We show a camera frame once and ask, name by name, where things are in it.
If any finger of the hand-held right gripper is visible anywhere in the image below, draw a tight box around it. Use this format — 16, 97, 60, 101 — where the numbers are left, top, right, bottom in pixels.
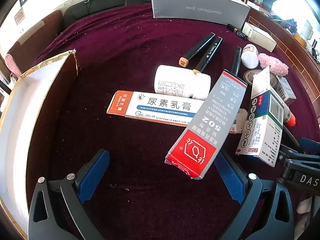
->
281, 125, 320, 155

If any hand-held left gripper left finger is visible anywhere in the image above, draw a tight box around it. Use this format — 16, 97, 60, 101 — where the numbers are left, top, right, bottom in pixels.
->
28, 149, 110, 240

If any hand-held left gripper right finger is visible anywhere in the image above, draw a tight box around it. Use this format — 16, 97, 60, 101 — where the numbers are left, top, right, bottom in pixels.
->
214, 151, 302, 240

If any white tube with orange cap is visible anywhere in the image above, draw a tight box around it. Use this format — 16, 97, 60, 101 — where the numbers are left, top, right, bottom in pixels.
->
282, 102, 296, 127

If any blue and white medicine box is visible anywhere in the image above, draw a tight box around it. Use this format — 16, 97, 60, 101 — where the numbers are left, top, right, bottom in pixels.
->
235, 65, 285, 168

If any grey and red glue box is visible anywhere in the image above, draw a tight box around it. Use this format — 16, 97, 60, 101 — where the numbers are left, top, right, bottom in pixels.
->
165, 70, 248, 180

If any small white barcode box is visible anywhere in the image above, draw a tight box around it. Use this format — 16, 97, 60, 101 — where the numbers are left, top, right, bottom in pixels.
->
276, 76, 297, 107

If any pink fluffy puff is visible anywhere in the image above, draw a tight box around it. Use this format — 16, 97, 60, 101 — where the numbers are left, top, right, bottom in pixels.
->
257, 53, 289, 76

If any white tray with gold rim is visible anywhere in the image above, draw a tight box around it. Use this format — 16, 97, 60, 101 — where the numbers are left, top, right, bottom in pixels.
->
0, 50, 80, 240

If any black tape roll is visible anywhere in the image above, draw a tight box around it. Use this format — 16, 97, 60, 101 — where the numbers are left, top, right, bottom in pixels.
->
244, 69, 279, 89

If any orange and white ointment box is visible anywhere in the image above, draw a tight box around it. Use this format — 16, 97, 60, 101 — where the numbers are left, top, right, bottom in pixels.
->
107, 90, 243, 133

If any small white red-label bottle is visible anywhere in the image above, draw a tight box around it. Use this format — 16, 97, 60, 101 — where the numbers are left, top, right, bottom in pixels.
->
241, 44, 259, 69

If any large white pill bottle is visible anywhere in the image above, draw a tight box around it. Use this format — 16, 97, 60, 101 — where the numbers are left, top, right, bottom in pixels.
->
154, 64, 212, 100

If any black marker with yellow ends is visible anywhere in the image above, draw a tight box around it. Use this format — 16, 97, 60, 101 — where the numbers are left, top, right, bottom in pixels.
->
230, 46, 242, 74

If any white container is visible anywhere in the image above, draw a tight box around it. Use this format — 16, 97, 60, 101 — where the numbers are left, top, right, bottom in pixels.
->
300, 20, 314, 39

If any cream cardboard box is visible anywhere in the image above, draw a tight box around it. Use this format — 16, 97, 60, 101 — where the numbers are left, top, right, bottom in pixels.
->
242, 22, 277, 52

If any black marker with yellow cap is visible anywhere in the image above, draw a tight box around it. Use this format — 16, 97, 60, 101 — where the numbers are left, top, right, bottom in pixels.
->
192, 36, 223, 74

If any black marker with beige cap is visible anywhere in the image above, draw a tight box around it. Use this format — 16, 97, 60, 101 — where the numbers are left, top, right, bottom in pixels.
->
179, 32, 216, 67

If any dark brown small tube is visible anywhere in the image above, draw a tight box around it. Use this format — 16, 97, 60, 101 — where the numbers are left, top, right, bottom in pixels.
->
227, 24, 248, 40

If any black leather sofa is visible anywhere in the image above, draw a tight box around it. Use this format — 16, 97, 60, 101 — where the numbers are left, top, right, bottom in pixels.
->
62, 0, 154, 30

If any long grey cardboard box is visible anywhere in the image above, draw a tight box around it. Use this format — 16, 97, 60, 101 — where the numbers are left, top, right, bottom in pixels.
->
149, 0, 251, 29

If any red and white wall notice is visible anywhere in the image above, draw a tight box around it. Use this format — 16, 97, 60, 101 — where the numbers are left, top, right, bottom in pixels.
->
14, 7, 27, 25

